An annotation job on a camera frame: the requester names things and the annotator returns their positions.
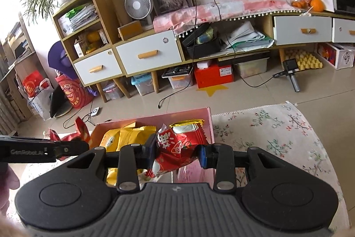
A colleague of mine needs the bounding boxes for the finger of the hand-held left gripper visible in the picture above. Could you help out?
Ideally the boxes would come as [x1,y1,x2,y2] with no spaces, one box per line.
[54,141,90,162]

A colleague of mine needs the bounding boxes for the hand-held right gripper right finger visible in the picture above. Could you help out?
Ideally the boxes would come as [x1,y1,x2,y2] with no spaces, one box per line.
[198,143,290,193]

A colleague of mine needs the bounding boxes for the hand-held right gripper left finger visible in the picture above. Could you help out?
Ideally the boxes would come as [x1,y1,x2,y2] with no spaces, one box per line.
[64,134,158,193]

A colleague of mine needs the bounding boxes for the red snack packet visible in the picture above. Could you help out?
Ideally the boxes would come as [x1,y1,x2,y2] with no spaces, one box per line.
[48,116,92,143]
[146,119,208,178]

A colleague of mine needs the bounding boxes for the yellow packet small white logo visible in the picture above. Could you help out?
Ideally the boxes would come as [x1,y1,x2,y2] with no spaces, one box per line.
[99,126,156,155]

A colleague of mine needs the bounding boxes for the pink cardboard box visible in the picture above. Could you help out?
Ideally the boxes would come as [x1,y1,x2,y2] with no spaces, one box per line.
[89,107,215,187]

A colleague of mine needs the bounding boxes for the person's left hand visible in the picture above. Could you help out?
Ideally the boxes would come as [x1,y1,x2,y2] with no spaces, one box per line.
[0,166,20,215]

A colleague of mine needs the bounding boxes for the white shopping bag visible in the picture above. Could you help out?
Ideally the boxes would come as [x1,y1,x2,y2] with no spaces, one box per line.
[28,79,54,121]

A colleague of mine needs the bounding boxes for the black flat panel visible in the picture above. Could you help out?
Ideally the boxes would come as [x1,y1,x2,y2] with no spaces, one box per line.
[50,86,74,119]

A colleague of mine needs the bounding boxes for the red yellow gift bag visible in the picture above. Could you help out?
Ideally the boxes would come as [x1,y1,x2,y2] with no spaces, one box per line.
[55,74,95,110]

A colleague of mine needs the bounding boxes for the red shopping bag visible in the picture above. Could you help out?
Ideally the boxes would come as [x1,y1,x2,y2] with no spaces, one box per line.
[22,72,47,97]

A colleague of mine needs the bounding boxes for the clear bin blue lid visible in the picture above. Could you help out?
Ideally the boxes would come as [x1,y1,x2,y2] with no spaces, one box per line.
[131,73,155,96]

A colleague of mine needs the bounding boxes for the clear plastic bin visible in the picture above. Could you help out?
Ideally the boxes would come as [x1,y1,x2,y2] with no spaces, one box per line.
[103,80,125,100]
[234,57,269,79]

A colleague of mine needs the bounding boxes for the wooden drawer cabinet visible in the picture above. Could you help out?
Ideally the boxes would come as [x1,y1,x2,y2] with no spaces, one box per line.
[114,29,186,94]

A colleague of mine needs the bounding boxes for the floral tablecloth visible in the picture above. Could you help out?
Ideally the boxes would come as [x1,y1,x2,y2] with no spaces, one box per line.
[6,102,350,237]

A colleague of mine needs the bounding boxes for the clear bin with electronics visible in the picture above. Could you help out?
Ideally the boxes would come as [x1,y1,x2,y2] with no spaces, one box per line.
[162,65,194,89]

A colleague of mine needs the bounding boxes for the wooden bookshelf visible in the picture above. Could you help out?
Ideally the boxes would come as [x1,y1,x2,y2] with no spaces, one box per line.
[0,13,36,135]

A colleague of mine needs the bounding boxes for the purple round object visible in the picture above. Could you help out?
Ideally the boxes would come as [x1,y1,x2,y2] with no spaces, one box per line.
[48,41,77,79]

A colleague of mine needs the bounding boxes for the white product box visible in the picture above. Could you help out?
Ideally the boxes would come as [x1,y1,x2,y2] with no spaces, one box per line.
[73,40,89,57]

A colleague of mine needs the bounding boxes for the black storage bag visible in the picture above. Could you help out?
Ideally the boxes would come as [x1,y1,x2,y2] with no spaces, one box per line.
[180,23,225,60]

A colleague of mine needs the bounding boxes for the yellow orange fruit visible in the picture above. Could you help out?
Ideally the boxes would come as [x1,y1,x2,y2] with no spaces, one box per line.
[86,31,102,53]

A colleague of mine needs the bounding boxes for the green blue pouch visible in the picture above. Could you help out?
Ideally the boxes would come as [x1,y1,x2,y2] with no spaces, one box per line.
[197,27,219,44]

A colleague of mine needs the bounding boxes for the small wooden box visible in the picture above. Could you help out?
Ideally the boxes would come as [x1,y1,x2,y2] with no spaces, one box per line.
[118,20,144,40]

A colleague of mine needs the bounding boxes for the black handheld device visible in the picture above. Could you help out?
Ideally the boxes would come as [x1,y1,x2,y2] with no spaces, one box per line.
[273,58,301,92]

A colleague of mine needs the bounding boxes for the loose stack of papers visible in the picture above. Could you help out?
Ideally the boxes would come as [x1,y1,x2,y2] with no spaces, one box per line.
[222,21,275,56]

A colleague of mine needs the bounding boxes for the stack of magazines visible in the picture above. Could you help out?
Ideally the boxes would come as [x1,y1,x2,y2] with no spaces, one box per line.
[58,4,99,33]

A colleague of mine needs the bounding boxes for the tall wooden shelf cabinet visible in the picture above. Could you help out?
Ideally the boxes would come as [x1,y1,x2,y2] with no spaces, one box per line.
[53,0,131,103]

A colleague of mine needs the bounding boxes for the yellow egg tray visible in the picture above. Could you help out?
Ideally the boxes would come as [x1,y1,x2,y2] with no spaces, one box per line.
[284,49,323,70]

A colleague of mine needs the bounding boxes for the brown paper bag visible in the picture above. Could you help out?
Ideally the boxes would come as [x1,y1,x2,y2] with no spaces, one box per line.
[111,0,134,26]

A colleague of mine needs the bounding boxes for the long wooden console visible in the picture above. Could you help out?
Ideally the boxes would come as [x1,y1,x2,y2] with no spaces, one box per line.
[175,11,355,65]

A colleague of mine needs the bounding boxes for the pink floral cloth runner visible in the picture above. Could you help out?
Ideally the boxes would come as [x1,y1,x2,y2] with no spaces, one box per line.
[153,0,308,35]

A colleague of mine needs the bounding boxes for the white red patterned box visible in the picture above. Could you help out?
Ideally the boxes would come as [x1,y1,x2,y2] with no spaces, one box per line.
[318,43,355,70]

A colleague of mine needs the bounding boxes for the jar of small oranges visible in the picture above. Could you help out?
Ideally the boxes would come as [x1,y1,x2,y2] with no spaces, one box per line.
[290,0,312,8]

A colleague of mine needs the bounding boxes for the white drawer wooden handle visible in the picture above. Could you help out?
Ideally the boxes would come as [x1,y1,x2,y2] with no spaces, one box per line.
[116,30,183,76]
[273,15,333,46]
[331,18,355,44]
[73,48,124,86]

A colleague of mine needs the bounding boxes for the black cable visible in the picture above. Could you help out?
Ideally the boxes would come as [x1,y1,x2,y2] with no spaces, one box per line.
[209,0,280,87]
[158,0,200,110]

